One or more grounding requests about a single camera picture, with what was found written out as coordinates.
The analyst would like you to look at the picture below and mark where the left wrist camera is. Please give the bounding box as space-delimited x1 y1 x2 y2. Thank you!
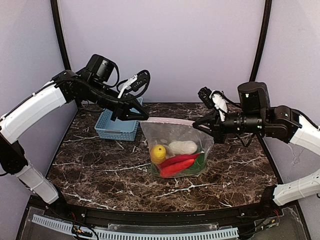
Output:
116 69 151 101

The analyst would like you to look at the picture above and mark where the black right corner post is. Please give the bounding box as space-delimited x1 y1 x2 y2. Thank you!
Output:
249 0 273 82

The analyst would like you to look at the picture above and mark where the light blue plastic basket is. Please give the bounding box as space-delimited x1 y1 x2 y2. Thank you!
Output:
94 109 139 142

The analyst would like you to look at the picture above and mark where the orange carrot toy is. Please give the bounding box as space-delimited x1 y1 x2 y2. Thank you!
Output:
160 158 195 178

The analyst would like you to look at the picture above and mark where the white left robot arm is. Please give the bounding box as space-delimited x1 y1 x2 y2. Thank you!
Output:
0 54 151 205

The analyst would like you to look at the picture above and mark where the clear zip top bag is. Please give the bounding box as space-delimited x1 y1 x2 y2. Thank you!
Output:
140 117 214 179

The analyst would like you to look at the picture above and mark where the red chili pepper toy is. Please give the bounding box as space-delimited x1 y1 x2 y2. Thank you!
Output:
157 153 200 169

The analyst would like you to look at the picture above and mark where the white napa cabbage toy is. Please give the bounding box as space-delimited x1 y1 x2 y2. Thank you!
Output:
168 140 198 155

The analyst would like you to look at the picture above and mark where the black left corner post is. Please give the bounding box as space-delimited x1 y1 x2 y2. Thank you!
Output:
50 0 72 70

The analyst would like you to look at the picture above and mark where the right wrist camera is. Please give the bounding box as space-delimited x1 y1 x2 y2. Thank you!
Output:
198 87 229 122

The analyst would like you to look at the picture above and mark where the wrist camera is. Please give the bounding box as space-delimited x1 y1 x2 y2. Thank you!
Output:
116 69 151 101
198 87 229 122

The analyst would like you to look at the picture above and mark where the black corner post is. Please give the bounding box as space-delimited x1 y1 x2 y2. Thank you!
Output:
249 0 273 82
50 0 72 70

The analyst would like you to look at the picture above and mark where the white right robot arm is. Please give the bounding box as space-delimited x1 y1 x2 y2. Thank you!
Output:
192 81 320 206

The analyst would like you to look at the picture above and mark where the black front table rail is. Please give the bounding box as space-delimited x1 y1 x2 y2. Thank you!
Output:
42 187 283 228

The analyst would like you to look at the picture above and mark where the green bok choy toy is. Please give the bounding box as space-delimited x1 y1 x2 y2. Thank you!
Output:
150 151 206 179

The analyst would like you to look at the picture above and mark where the white slotted cable duct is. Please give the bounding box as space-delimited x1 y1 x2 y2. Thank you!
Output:
32 214 239 240

